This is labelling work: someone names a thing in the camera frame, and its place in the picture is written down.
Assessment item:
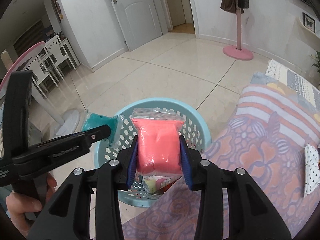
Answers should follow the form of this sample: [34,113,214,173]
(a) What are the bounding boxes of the teal green packet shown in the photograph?
[81,111,124,148]

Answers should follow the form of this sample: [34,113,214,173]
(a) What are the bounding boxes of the white black dotted pouch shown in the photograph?
[304,144,319,197]

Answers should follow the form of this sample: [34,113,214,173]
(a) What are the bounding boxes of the pink tissue packet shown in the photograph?
[131,108,185,177]

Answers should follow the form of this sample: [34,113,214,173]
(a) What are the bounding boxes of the pink white spray can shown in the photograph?
[141,176,177,194]

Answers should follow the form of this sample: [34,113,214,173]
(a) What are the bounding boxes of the white room door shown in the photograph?
[111,0,162,51]

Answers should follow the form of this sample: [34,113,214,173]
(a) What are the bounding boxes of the person's left hand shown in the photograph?
[6,191,42,237]

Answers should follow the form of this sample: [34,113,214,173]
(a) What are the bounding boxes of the white standing fan base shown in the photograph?
[31,83,80,138]

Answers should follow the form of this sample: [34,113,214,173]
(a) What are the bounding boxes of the white dining chair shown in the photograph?
[24,35,76,98]

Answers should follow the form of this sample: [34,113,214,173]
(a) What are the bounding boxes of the patterned purple table cloth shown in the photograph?
[123,83,319,239]

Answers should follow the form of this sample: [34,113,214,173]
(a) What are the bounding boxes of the light blue laundry basket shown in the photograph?
[94,98,212,207]

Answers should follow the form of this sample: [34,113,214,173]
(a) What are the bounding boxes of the striped grey white mat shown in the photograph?
[250,60,319,113]

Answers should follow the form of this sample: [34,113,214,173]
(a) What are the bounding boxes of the pink coat stand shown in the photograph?
[223,4,253,61]

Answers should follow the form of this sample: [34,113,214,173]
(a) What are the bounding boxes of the green potted plant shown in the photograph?
[310,51,320,74]

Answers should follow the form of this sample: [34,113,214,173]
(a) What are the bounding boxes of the framed butterfly picture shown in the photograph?
[303,13,316,33]

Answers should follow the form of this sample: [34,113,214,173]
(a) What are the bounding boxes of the brown hanging handbag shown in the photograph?
[220,0,238,14]

